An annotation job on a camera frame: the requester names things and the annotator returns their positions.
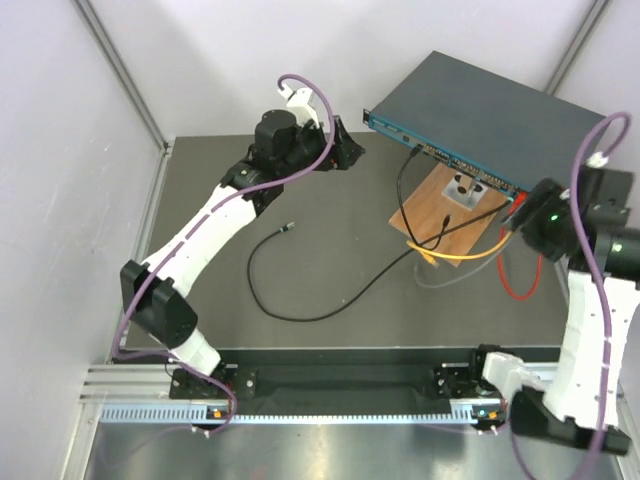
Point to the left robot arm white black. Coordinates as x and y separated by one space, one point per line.
155 290

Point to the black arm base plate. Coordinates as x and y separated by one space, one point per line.
432 372

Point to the wooden base board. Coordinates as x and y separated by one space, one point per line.
427 212

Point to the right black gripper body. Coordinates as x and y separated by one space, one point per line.
545 227

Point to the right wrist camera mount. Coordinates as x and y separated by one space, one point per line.
597 160

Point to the slotted grey cable duct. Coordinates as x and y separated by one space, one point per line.
452 412

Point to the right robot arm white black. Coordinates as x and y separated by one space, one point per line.
603 281

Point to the aluminium frame rail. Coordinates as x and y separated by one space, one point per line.
125 383

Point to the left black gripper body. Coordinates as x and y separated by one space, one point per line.
318 142

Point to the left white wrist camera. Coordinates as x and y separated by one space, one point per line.
299 102

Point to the metal mounting bracket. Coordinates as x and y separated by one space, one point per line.
465 191

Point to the dark grey network switch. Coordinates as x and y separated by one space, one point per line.
496 130

